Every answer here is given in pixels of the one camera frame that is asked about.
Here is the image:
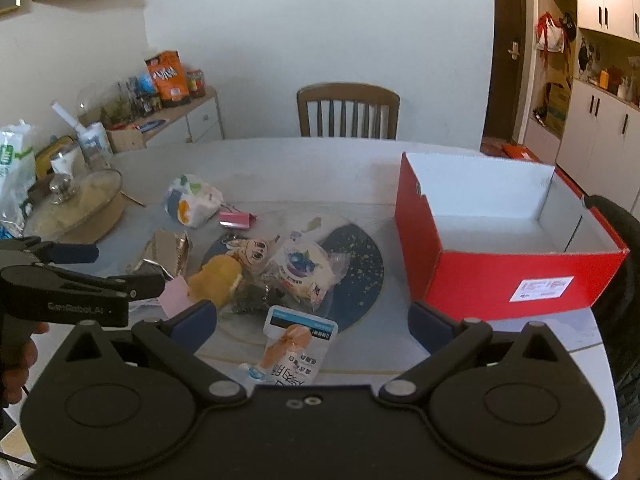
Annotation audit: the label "pink binder clip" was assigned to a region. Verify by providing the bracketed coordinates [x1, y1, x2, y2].
[219, 205, 257, 231]

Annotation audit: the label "white packet with orange print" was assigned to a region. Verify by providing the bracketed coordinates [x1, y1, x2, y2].
[162, 174, 224, 228]

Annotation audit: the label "silver foil packet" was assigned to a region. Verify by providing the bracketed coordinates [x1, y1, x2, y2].
[125, 229, 193, 281]

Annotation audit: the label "large cardboard carton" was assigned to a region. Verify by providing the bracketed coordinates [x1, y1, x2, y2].
[544, 82, 572, 133]

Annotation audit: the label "wooden chair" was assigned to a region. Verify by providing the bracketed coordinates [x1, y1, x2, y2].
[296, 82, 401, 141]

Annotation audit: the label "row of small dark bottles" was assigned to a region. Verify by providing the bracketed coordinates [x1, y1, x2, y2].
[117, 76, 163, 117]

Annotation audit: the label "red hanging bags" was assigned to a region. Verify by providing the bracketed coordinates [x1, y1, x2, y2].
[535, 11, 569, 54]

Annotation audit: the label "black padded coat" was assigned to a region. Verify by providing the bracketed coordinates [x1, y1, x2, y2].
[582, 194, 640, 453]

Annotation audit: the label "orange snack bag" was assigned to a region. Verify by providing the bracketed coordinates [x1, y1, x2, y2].
[145, 50, 192, 108]

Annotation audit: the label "tan round pot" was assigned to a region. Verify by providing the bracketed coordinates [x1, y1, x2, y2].
[27, 190, 126, 247]

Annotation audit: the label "dark dried food packet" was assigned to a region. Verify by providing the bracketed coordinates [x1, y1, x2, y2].
[227, 285, 281, 317]

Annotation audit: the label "small cardboard box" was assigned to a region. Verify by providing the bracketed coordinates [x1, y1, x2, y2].
[105, 127, 147, 153]

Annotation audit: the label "yellow plush toy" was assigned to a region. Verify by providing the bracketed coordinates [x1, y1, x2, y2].
[187, 254, 244, 307]

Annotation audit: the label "blueberry bread packet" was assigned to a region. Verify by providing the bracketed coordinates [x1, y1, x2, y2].
[262, 232, 351, 311]

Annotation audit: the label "person's left hand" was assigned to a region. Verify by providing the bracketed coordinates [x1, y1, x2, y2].
[0, 322, 51, 407]

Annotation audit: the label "white sausage packet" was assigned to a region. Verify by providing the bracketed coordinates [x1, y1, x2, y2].
[239, 305, 341, 386]

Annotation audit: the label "white marble desktop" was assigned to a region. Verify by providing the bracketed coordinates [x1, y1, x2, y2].
[0, 137, 617, 480]

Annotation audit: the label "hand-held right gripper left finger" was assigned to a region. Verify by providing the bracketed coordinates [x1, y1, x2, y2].
[52, 300, 248, 408]

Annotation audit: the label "white spray bottle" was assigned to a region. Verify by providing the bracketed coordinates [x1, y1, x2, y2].
[50, 102, 113, 163]

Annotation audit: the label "red jar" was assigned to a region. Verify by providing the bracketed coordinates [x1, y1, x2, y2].
[186, 69, 207, 99]

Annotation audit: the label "white wall cupboards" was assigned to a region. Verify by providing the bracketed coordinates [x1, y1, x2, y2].
[520, 0, 640, 197]

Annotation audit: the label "white plastic bag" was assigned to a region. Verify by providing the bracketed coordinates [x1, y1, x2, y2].
[0, 120, 38, 235]

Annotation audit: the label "black cable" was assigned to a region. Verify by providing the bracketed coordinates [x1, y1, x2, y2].
[0, 452, 38, 472]

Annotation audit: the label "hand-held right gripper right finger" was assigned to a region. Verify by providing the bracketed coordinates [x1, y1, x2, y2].
[377, 301, 573, 406]

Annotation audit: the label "orange parcel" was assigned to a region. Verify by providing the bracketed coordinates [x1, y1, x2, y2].
[501, 143, 544, 163]

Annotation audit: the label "white low cabinet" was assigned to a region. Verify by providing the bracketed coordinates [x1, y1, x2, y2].
[107, 87, 224, 152]

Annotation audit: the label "dark wooden door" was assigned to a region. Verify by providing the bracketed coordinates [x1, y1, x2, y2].
[482, 0, 528, 140]

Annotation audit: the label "pink sticky note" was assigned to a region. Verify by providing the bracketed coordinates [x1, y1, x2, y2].
[159, 279, 193, 318]

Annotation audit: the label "yellow container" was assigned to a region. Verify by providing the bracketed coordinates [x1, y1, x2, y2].
[34, 135, 76, 178]

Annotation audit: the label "cartoon face packet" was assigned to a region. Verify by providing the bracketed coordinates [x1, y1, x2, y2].
[222, 237, 281, 273]

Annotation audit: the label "red cardboard box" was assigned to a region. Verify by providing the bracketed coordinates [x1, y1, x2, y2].
[395, 152, 630, 322]

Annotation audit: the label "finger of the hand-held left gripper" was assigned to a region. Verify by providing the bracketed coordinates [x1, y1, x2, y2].
[30, 263, 167, 303]
[0, 236, 99, 265]

